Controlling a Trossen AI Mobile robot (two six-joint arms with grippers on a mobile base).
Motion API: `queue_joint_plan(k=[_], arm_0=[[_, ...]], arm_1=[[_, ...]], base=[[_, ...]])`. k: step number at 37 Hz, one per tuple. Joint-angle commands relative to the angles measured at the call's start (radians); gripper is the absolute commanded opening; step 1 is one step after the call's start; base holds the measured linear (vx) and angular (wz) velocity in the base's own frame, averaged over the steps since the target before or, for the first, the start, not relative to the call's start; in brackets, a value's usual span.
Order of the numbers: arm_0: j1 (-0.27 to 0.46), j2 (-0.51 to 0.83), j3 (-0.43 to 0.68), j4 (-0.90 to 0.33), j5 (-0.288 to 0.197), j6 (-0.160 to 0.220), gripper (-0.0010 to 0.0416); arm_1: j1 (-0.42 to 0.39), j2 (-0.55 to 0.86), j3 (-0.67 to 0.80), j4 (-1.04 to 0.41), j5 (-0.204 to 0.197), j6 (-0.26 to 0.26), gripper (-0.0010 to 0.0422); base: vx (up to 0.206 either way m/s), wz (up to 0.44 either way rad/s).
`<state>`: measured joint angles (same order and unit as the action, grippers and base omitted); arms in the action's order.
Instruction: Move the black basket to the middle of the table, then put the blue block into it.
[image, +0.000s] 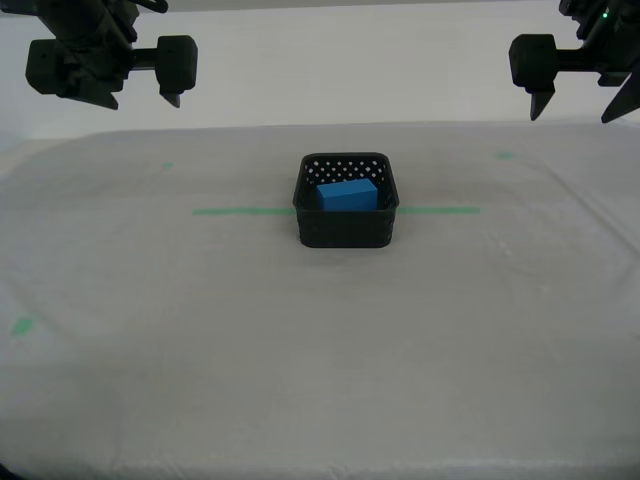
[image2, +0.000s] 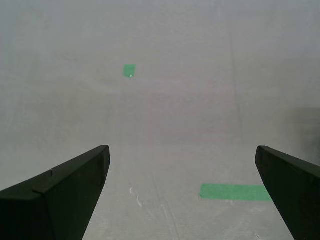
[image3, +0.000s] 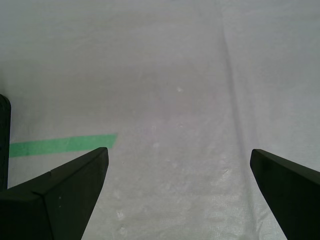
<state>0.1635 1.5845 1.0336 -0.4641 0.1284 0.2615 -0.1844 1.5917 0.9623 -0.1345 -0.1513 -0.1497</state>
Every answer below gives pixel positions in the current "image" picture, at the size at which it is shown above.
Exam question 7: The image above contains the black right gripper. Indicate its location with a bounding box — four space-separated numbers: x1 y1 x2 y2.
508 0 640 125

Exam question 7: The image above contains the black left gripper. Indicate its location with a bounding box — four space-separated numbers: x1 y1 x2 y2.
24 0 199 112

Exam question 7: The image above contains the blue rectangular block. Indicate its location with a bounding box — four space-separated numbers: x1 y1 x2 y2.
315 178 378 212

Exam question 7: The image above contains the black perforated plastic basket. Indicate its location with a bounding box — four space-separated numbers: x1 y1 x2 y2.
292 151 401 250

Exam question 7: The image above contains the white tablecloth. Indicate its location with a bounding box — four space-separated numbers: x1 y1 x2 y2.
0 119 640 480

